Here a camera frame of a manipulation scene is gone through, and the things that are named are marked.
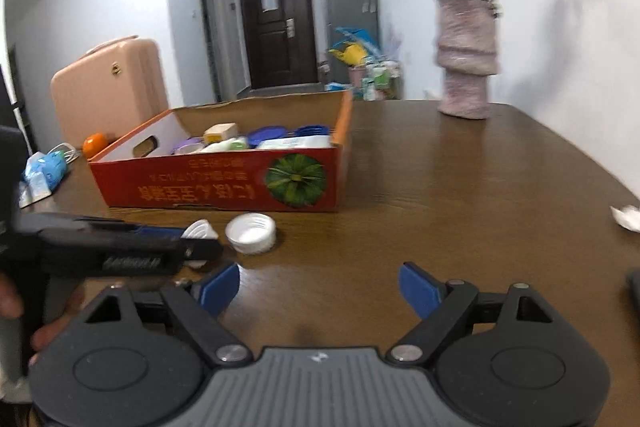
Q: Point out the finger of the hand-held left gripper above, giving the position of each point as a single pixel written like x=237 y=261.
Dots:
x=157 y=233
x=195 y=251

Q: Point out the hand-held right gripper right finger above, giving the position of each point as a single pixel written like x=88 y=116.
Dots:
x=417 y=289

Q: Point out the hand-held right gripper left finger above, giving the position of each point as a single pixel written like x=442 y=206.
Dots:
x=220 y=289

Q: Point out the white threaded bottle cap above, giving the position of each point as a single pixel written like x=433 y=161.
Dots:
x=201 y=229
x=250 y=232

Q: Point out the orange cardboard box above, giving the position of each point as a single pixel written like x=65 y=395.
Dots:
x=220 y=182

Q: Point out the blue round lid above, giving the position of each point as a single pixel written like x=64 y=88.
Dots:
x=267 y=135
x=314 y=130

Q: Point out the person's left hand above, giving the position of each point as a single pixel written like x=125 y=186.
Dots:
x=57 y=327

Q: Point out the blue tissue pack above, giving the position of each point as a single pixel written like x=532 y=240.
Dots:
x=46 y=172

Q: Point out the purple round lid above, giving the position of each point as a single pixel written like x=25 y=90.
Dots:
x=186 y=146

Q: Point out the orange fruit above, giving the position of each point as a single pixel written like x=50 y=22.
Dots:
x=95 y=145

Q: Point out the white green bottle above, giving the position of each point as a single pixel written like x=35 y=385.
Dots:
x=227 y=145

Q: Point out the pink suitcase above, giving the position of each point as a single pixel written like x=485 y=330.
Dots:
x=110 y=92

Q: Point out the white flat packet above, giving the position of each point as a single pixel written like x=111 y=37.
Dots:
x=297 y=142

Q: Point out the pink bucket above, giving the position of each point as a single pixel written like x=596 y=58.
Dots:
x=357 y=76

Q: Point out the crumpled white paper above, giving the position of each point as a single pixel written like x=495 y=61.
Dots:
x=627 y=217

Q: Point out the pink textured vase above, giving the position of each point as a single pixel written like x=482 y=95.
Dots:
x=465 y=57

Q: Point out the dark wooden door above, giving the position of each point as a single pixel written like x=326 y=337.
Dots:
x=277 y=27

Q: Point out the yellow watering can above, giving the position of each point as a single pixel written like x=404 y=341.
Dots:
x=350 y=54

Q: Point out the blue folding rack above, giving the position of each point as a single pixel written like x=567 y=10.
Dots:
x=357 y=36

